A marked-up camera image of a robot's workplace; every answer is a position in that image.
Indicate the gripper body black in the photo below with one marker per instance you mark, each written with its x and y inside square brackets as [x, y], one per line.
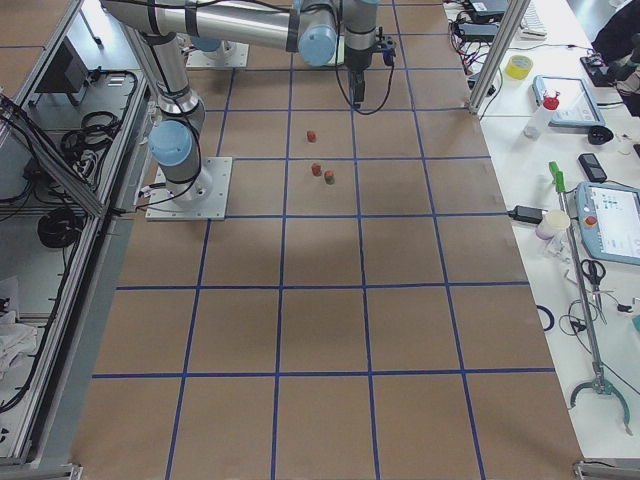
[358, 61]

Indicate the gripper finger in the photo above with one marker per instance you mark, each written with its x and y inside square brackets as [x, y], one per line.
[361, 86]
[355, 89]

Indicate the greenish red strawberry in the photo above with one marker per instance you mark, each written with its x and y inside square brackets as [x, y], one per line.
[329, 177]

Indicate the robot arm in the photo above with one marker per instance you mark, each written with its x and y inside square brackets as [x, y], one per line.
[211, 46]
[316, 30]

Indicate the yellow tape roll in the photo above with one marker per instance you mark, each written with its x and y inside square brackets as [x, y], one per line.
[518, 67]

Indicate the red cap squeeze bottle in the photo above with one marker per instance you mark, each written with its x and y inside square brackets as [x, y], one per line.
[540, 120]

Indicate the black power adapter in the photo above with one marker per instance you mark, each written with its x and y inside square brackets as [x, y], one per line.
[526, 214]

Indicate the far teach pendant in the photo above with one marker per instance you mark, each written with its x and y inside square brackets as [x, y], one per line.
[577, 107]

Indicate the teach pendant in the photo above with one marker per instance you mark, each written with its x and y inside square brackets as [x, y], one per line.
[608, 218]
[577, 107]

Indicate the white paper cup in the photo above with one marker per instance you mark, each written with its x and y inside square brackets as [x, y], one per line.
[553, 223]

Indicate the black round cap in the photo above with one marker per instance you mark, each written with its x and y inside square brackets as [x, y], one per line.
[599, 135]

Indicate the black phone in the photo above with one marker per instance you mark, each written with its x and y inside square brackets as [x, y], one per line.
[592, 168]

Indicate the near teach pendant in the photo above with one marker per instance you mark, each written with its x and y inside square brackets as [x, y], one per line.
[608, 218]

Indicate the blue tape roll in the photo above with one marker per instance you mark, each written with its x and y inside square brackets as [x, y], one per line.
[550, 321]

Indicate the long reach grabber tool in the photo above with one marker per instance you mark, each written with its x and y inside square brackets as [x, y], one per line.
[599, 384]

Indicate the white crumpled cloth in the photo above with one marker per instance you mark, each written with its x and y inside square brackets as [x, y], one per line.
[17, 339]

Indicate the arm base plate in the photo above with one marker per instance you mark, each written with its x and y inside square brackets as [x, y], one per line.
[206, 199]
[228, 55]

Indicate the aluminium frame post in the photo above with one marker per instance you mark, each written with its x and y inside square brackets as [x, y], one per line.
[508, 28]

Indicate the black handled scissors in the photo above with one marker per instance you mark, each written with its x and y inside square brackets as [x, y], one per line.
[594, 271]

